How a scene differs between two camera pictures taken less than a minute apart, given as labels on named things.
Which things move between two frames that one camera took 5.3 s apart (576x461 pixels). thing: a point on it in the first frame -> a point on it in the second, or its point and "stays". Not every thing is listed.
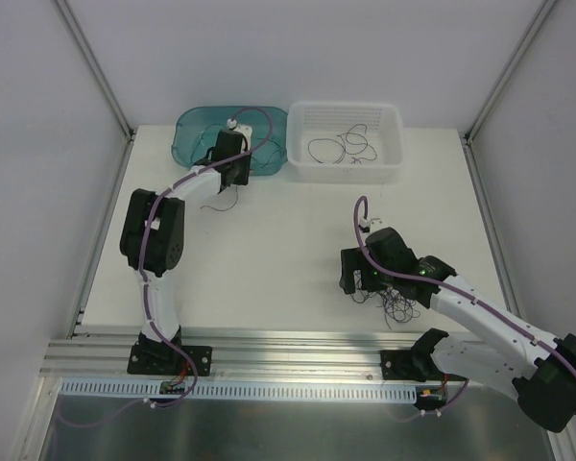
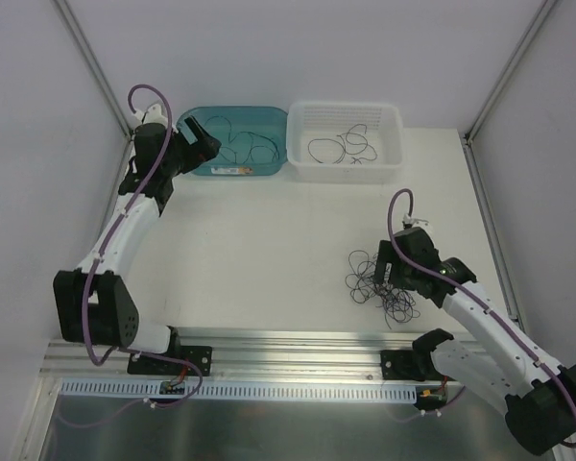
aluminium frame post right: (514, 68) stays
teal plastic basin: (197, 128) stays
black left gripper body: (235, 172) -> (192, 148)
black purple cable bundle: (396, 306) stays
